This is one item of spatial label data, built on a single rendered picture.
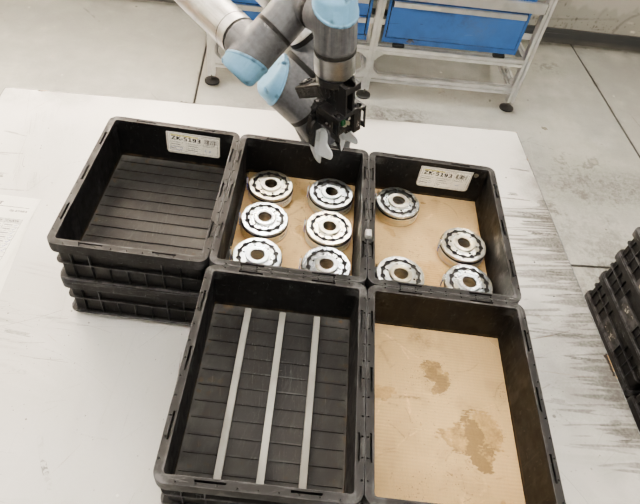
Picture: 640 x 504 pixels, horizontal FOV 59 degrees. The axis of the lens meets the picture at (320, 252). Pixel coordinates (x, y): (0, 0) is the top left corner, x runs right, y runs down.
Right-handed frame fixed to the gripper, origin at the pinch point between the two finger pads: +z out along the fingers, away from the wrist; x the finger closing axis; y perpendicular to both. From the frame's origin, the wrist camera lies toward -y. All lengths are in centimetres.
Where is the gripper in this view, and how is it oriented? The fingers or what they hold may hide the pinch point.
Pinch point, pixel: (327, 149)
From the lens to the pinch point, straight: 121.4
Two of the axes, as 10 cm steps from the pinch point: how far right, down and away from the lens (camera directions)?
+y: 6.4, 6.0, -4.8
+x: 7.7, -5.1, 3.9
